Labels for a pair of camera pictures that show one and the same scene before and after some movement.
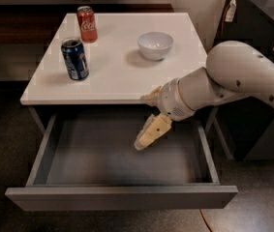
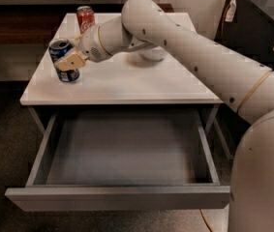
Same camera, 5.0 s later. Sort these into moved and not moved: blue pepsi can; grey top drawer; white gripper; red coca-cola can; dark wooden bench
Moved: white gripper; blue pepsi can
Not moved: dark wooden bench; red coca-cola can; grey top drawer
